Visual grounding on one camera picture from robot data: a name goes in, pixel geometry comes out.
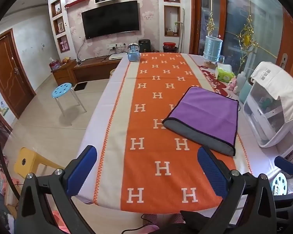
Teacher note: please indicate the red tissue box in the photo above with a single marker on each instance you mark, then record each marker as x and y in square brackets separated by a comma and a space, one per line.
[54, 65]

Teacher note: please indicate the wooden television cabinet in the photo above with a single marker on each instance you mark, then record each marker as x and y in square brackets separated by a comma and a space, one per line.
[88, 69]

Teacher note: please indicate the red printed table mat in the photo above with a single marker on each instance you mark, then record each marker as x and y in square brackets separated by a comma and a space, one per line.
[211, 78]

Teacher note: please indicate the white plastic storage cabinet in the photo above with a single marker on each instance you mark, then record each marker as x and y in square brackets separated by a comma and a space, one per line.
[263, 121]

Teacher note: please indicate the white set-top box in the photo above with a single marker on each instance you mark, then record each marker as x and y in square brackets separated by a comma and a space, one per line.
[117, 56]

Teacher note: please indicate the red wall shelf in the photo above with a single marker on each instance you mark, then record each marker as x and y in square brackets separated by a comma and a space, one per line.
[77, 2]

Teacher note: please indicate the green tissue pack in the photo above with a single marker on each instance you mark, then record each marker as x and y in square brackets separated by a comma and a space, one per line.
[224, 74]

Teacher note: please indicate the red pot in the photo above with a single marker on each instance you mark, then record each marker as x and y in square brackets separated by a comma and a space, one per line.
[170, 47]

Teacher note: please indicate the black flat television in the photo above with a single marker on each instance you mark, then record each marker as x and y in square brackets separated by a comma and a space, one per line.
[111, 19]

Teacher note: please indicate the pink small toy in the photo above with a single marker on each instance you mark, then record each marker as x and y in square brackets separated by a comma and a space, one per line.
[232, 84]

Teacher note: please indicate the white teal round stool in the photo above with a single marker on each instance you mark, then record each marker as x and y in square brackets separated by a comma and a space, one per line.
[279, 184]

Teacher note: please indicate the fruit pile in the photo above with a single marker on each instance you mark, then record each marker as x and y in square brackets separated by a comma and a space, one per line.
[66, 60]

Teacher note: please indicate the blue water jug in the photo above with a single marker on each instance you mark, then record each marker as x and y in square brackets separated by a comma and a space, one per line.
[212, 48]

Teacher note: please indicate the gold door ornament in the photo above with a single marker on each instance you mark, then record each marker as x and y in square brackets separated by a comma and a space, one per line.
[247, 37]

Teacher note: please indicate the white cloth cover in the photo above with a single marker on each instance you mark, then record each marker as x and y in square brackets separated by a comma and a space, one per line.
[280, 78]

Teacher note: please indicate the teal plastic bottle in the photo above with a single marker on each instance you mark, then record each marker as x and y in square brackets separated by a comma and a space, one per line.
[245, 92]

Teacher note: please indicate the brown wooden door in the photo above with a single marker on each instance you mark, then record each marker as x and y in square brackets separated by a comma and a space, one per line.
[8, 75]

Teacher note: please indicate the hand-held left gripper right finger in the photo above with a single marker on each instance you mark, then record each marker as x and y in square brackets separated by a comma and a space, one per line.
[212, 173]

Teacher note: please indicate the white power strip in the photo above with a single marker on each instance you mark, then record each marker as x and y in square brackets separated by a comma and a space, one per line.
[116, 46]

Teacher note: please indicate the white plastic bottle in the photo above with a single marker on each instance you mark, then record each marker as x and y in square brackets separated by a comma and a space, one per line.
[240, 82]

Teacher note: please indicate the blue round stool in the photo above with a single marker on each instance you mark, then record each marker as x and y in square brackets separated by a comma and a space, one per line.
[61, 89]

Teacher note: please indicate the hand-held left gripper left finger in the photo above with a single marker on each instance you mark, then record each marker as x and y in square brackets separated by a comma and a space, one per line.
[81, 171]

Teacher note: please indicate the orange patterned blanket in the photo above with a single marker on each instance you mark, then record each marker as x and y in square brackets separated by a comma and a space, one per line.
[149, 131]

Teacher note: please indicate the yellow plastic stool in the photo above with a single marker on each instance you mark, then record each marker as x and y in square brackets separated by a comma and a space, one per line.
[26, 162]

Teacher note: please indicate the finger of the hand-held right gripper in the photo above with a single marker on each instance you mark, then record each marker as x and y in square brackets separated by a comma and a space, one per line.
[284, 163]

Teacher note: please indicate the purple grey towel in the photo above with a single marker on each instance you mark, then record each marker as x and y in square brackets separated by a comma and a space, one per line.
[205, 117]

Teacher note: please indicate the black air fryer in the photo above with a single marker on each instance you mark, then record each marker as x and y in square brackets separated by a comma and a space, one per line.
[144, 45]

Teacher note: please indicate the blue snow globe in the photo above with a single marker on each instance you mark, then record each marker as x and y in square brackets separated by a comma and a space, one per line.
[133, 53]

